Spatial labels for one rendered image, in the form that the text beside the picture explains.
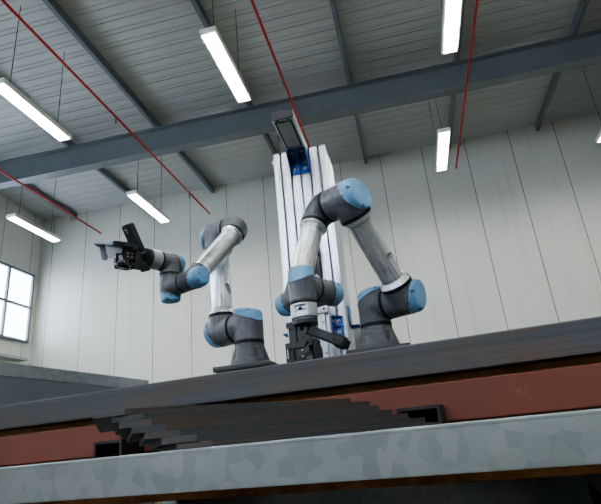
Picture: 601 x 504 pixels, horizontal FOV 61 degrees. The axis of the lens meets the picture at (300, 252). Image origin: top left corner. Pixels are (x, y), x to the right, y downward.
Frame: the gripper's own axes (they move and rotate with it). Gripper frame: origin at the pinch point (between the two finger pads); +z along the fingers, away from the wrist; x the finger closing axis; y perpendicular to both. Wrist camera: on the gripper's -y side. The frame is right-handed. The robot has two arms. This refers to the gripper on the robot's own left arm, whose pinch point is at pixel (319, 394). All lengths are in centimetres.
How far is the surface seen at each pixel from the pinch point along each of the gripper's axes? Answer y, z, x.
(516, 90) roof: -206, -633, -863
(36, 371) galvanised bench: 91, -17, 7
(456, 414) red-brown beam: -38, 10, 62
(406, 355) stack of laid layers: -33, 2, 62
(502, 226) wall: -125, -397, -1006
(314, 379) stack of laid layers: -20, 4, 62
